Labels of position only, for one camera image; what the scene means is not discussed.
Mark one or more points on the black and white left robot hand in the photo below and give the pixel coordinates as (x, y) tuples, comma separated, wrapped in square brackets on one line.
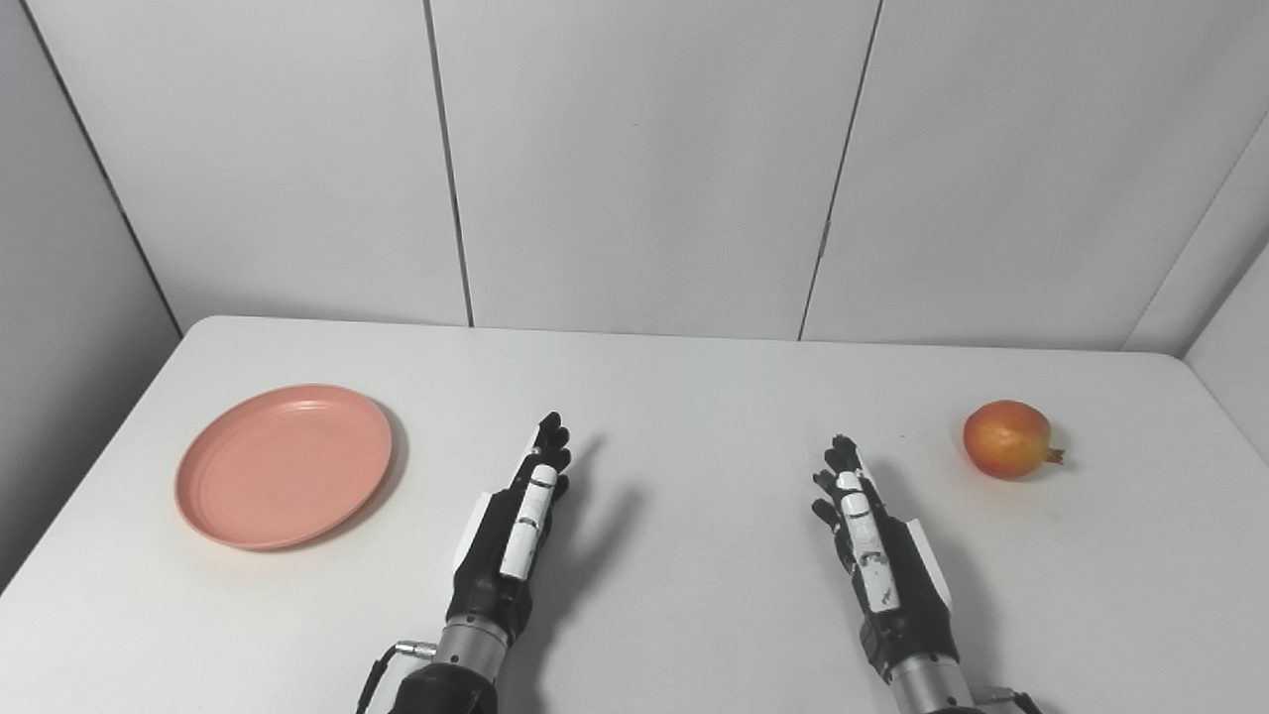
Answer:
[(491, 565)]

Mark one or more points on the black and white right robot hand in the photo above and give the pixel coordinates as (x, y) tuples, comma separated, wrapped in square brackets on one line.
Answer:
[(907, 595)]

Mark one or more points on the red yellow pomegranate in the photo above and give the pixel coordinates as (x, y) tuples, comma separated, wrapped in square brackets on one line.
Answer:
[(1006, 439)]

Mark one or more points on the pink round plate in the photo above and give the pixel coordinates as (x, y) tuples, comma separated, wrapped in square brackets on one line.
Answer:
[(285, 466)]

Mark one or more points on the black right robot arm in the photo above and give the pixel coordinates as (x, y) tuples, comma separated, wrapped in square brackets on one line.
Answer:
[(932, 689)]

